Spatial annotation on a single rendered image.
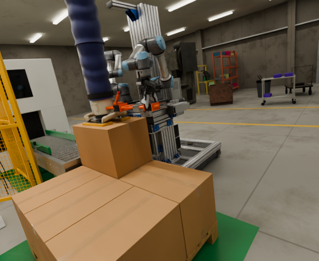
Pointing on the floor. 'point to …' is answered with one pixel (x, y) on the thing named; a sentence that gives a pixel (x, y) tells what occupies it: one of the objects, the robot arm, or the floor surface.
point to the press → (184, 68)
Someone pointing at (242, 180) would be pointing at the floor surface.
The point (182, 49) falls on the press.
